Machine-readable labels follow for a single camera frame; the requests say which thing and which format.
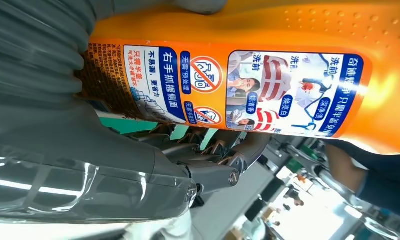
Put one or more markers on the green table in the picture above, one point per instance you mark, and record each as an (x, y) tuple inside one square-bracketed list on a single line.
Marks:
[(127, 126)]

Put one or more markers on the standing person in dark blue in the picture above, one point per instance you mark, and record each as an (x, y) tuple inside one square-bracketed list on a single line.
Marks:
[(385, 185)]

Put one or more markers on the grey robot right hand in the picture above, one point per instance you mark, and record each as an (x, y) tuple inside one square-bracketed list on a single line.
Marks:
[(87, 165)]

